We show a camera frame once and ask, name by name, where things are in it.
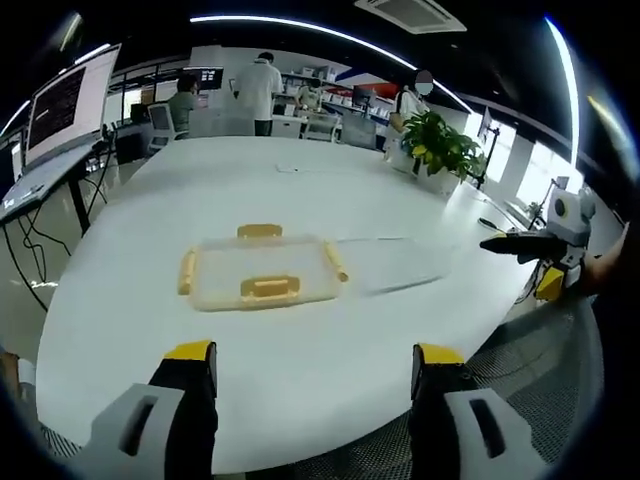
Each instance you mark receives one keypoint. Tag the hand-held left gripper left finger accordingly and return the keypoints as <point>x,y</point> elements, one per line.
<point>150,415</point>

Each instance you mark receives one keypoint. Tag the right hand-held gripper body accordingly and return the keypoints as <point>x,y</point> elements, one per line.
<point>570,225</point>

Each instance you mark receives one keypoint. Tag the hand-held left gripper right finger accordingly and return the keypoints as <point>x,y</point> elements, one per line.
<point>465,415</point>

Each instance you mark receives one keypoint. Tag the clear plastic lid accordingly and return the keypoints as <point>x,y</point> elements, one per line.
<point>395,265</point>

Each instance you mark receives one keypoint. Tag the green potted plant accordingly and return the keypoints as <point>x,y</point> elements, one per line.
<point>440,142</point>

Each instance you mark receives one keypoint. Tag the straight ceiling light strip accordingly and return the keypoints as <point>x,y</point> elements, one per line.
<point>567,85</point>

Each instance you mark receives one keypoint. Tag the clear plastic container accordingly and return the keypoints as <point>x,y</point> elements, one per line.
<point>265,272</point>

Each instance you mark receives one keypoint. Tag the grey office chair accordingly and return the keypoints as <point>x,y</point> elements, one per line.
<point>357,132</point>

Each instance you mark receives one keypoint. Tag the small white flat object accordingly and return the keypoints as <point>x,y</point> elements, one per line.
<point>287,168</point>

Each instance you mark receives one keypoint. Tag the grey standing desk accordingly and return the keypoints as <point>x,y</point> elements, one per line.
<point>40,182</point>

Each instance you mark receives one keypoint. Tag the ceiling air vent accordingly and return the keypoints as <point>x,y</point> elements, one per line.
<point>410,14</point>

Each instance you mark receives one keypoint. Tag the white office chair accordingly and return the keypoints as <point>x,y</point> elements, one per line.
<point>161,122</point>

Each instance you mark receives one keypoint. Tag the curved ceiling light strip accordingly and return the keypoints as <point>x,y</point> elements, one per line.
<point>310,31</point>

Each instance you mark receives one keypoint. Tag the large computer monitor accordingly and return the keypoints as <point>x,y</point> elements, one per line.
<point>70,105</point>

